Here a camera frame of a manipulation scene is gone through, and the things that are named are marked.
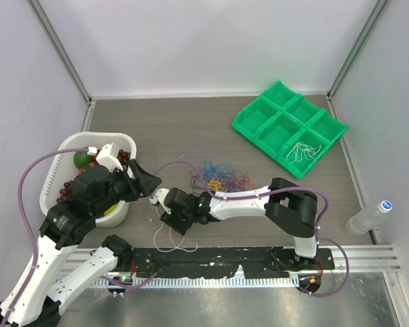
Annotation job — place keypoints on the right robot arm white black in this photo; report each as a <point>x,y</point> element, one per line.
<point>292,208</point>

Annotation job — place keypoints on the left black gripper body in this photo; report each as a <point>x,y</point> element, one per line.
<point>128,189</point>

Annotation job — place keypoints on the white plastic fruit basket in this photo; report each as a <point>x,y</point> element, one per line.
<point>63,170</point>

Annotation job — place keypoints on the yellow green small fruit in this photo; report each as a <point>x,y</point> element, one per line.
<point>110,210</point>

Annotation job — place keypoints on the green compartment bin tray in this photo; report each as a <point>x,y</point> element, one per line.
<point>288,128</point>

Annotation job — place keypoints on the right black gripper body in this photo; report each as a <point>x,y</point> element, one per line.
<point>182,221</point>

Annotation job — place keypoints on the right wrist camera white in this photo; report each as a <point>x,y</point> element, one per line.
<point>158,197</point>

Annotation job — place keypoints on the clear plastic water bottle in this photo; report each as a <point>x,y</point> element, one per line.
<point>369,217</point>

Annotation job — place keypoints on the green lime fruit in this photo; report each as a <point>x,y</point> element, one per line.
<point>82,159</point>

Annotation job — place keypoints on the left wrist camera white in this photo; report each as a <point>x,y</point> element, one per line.
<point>107,156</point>

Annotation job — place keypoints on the white slotted cable duct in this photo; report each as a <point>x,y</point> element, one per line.
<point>234,282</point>

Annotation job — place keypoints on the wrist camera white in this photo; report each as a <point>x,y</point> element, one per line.
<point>158,197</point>
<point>107,156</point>

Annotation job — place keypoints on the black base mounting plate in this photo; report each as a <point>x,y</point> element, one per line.
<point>220,262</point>

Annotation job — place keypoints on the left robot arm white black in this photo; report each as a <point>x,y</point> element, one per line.
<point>38,299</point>

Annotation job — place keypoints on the red grape bunch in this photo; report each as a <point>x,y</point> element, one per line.
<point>64,192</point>

